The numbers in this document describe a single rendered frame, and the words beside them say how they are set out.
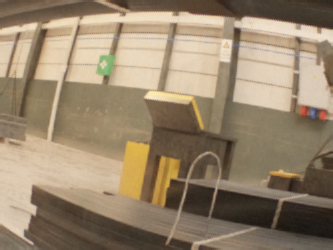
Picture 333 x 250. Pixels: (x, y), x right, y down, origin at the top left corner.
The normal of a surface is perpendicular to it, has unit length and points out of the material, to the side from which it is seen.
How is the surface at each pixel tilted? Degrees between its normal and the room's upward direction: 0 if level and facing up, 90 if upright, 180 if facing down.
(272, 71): 90
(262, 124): 90
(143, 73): 90
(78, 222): 90
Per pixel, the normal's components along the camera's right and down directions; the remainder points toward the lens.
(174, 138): -0.56, -0.11
